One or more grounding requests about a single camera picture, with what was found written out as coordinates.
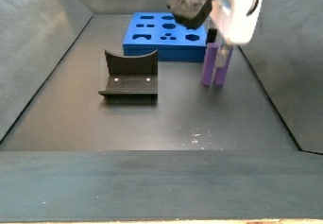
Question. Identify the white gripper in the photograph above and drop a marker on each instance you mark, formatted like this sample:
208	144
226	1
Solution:
235	19

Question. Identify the purple double-square block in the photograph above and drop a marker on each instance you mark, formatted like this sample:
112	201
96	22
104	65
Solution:
214	75

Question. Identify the blue shape-sorter block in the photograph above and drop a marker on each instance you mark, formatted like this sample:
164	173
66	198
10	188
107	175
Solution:
155	31

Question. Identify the black curved holder stand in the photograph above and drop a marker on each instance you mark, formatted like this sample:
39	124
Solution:
132	74

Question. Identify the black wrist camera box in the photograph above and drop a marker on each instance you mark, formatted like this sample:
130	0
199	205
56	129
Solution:
190	12

